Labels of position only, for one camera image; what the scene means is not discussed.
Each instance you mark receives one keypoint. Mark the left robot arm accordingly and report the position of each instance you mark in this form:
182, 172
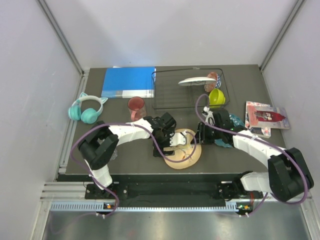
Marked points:
98, 147

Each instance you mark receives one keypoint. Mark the red translucent mug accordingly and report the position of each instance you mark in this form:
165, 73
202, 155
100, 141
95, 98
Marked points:
137, 108

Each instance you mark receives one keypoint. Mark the white watermelon plate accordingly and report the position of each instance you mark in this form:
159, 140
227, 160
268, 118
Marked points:
194, 81

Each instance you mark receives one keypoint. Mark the teal embossed plate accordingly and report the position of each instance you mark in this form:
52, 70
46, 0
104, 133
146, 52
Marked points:
236, 122

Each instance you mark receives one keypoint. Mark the aluminium front rail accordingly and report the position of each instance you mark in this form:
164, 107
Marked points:
87, 197

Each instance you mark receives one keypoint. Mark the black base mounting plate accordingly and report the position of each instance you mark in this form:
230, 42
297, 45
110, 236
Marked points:
126, 190

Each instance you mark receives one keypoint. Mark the red illustrated book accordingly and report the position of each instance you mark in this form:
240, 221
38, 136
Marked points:
261, 115

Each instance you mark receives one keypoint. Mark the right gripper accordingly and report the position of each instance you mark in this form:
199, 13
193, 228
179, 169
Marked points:
200, 136

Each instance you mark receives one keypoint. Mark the teal cat-ear headphones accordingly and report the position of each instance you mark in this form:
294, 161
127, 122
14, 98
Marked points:
90, 115

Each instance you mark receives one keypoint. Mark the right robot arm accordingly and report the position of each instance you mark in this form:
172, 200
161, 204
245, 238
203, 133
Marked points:
287, 178

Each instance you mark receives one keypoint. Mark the peach bird plate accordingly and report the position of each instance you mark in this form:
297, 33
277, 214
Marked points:
183, 156

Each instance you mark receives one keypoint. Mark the orange blue patterned bowl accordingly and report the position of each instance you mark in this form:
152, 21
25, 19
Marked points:
215, 84

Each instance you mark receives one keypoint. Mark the lime green bowl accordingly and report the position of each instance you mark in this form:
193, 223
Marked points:
216, 98

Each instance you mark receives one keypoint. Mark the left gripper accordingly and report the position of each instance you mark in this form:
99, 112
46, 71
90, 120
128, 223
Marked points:
171, 136

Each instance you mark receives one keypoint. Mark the blue folder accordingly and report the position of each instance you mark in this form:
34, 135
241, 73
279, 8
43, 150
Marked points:
128, 82

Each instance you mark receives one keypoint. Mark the clear plastic cup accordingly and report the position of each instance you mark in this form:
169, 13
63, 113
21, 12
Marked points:
114, 155

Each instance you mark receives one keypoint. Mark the grey wire dish rack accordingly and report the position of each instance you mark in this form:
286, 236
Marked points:
169, 95

